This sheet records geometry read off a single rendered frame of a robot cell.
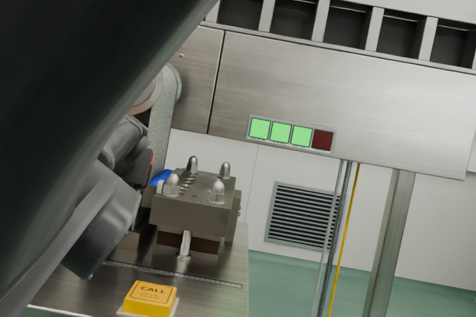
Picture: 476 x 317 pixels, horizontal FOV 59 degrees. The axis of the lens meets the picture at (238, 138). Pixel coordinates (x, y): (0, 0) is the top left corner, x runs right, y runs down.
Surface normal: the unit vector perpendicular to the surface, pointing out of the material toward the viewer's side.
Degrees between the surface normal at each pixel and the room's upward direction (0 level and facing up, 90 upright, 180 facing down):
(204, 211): 90
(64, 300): 0
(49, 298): 0
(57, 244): 36
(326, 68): 90
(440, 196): 90
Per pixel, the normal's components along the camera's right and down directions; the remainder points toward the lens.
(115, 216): 0.60, -0.53
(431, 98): -0.02, 0.07
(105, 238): 0.37, -0.17
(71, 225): 0.66, -0.68
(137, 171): 0.07, -0.44
